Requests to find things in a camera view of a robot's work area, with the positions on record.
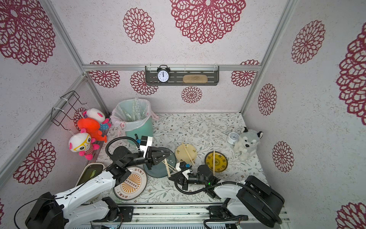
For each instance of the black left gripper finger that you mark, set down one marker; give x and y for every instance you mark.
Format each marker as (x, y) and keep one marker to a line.
(159, 153)
(154, 161)

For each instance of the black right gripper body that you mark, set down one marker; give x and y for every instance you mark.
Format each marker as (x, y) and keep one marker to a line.
(183, 179)

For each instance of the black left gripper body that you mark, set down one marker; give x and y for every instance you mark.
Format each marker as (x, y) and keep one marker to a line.
(140, 160)

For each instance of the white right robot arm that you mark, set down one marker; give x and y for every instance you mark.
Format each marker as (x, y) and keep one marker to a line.
(251, 197)

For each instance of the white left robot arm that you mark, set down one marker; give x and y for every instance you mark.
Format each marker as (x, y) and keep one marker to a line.
(67, 209)

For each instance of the dark green glass plate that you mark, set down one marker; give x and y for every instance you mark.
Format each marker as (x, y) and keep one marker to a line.
(159, 170)

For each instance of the cream round plate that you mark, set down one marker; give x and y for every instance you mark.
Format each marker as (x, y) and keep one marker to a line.
(181, 155)

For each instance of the white orange patterned plate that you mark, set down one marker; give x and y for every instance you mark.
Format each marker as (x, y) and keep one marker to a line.
(133, 186)

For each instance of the yellow patterned plate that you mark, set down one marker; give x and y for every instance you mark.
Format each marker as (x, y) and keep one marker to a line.
(221, 162)

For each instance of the green trash bin with bag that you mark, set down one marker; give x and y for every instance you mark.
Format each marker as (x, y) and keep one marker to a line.
(133, 117)

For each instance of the white pink plush doll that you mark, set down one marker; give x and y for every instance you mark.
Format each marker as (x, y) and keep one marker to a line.
(99, 116)

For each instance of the small white round timer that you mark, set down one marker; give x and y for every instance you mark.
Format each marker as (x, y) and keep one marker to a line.
(232, 138)

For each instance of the grey husky plush dog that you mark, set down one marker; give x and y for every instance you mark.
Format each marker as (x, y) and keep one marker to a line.
(246, 146)

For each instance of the red orange plush toy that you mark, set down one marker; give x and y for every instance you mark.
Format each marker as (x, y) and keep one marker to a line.
(92, 127)

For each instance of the white plush doll yellow glasses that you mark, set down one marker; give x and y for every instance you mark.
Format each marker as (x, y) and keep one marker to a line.
(83, 144)

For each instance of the black alarm clock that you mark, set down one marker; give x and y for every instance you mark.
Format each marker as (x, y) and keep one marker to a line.
(163, 73)

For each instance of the wooden brush on shelf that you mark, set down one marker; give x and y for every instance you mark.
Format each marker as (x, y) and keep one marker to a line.
(195, 79)

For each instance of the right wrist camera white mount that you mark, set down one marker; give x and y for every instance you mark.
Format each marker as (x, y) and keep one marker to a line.
(184, 168)

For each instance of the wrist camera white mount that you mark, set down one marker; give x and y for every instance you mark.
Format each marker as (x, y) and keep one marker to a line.
(146, 141)
(184, 168)

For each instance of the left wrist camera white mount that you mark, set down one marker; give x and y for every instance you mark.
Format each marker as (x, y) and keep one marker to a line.
(146, 141)

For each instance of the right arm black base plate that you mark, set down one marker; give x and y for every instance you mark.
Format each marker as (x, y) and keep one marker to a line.
(221, 214)

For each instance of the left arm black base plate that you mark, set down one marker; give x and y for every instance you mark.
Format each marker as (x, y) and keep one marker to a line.
(124, 214)

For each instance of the grey wall shelf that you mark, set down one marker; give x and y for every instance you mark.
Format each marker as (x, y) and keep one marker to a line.
(176, 76)

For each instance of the black wire wall basket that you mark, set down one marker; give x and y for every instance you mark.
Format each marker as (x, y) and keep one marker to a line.
(71, 111)

